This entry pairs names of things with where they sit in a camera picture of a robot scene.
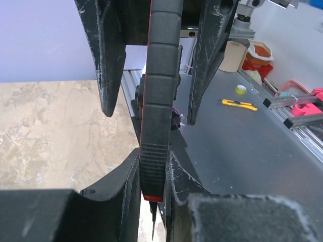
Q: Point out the pink plastic part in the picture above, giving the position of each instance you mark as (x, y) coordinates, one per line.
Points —
(308, 104)

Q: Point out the red plastic crate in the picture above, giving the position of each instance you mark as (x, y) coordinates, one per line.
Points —
(262, 70)

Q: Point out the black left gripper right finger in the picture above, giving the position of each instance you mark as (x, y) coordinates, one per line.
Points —
(195, 214)

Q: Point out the white tray orange contents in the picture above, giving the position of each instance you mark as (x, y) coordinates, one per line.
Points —
(258, 53)

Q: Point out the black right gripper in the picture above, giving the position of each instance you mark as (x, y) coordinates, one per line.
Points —
(103, 28)

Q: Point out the small yellow tape roll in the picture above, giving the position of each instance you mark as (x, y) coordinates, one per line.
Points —
(240, 89)

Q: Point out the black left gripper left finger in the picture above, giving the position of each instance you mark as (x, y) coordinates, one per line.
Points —
(107, 210)

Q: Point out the red black utility knife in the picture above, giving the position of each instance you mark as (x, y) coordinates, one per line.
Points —
(158, 96)

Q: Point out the aluminium frame rail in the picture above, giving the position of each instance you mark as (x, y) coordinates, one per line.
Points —
(129, 82)

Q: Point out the yellow utility knife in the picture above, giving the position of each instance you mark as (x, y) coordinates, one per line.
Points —
(239, 104)

